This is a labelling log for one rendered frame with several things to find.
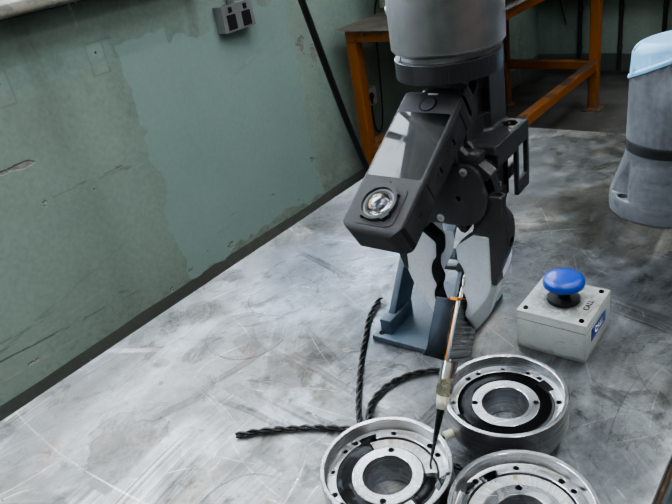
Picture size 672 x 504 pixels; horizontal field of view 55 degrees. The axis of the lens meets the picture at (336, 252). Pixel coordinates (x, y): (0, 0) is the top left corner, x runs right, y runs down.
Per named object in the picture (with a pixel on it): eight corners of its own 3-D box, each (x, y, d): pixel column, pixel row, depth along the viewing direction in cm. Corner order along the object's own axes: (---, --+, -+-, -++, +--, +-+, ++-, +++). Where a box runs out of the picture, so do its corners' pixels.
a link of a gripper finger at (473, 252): (532, 301, 53) (519, 198, 49) (504, 342, 49) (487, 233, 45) (496, 296, 54) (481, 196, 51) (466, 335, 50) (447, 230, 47)
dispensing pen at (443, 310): (401, 462, 50) (442, 250, 50) (425, 453, 53) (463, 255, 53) (427, 472, 49) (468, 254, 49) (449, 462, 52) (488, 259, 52)
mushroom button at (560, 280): (575, 331, 63) (576, 288, 61) (536, 321, 66) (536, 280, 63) (590, 310, 66) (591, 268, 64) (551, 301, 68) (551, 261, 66)
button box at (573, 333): (586, 364, 63) (587, 323, 60) (517, 345, 67) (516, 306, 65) (613, 320, 68) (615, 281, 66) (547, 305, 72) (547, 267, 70)
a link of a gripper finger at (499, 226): (522, 278, 47) (507, 165, 43) (514, 289, 46) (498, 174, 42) (463, 272, 50) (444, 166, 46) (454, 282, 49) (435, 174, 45)
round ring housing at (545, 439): (522, 374, 63) (521, 340, 61) (595, 444, 54) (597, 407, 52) (426, 412, 61) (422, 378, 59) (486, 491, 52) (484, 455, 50)
